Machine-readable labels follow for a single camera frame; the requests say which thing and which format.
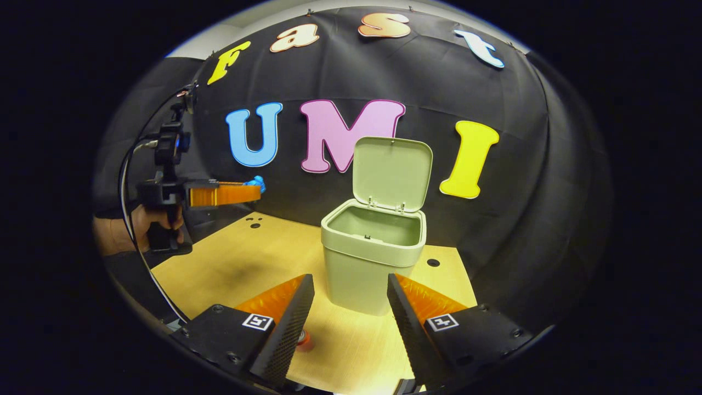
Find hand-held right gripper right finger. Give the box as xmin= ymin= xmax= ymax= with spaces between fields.
xmin=387 ymin=273 xmax=535 ymax=391

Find green desktop garbage bin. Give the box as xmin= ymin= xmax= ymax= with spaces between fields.
xmin=321 ymin=136 xmax=434 ymax=317

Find black backdrop cloth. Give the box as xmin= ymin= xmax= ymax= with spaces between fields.
xmin=93 ymin=5 xmax=614 ymax=330

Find wooden desktop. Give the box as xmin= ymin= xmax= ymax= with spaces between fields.
xmin=151 ymin=211 xmax=479 ymax=395

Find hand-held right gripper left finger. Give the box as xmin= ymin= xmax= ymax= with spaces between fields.
xmin=173 ymin=273 xmax=316 ymax=387

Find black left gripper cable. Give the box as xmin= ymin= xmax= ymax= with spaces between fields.
xmin=117 ymin=88 xmax=190 ymax=325

